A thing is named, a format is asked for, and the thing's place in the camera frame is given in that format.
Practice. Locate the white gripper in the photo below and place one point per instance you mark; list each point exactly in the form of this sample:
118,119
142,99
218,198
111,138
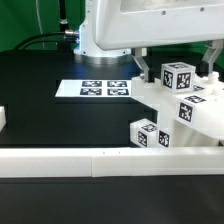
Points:
119,24

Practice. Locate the white chair back frame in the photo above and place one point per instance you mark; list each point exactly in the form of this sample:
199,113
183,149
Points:
201,109

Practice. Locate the white chair seat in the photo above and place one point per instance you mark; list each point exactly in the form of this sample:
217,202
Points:
185,136

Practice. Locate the white front fence bar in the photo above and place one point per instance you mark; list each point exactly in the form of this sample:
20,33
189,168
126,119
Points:
110,162

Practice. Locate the white base tag plate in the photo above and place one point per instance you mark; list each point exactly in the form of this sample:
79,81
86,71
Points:
94,88

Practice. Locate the black pole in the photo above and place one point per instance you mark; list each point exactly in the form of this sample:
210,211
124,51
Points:
63,17

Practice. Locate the white left fence piece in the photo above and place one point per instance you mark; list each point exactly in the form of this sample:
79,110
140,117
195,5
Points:
2,117

